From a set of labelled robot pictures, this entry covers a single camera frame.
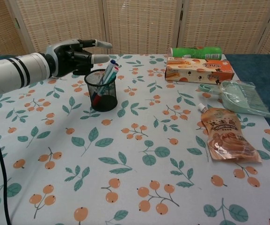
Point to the woven bamboo folding screen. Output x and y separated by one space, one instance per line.
137 23

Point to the floral leaf print tablecloth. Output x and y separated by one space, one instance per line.
125 152

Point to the green mini broom dustpan set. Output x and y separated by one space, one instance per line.
230 98

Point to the brown peanut butter pouch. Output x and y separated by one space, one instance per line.
226 136

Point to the black-capped marker pen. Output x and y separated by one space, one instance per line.
108 74

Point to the black mesh pen cup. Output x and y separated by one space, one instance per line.
106 103

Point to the red-capped marker pen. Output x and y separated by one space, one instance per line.
113 73

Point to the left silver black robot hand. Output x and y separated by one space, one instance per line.
64 58

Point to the green chips can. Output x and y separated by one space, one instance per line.
195 52

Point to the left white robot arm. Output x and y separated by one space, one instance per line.
17 70

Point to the orange biscuit box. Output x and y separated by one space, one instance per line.
195 70

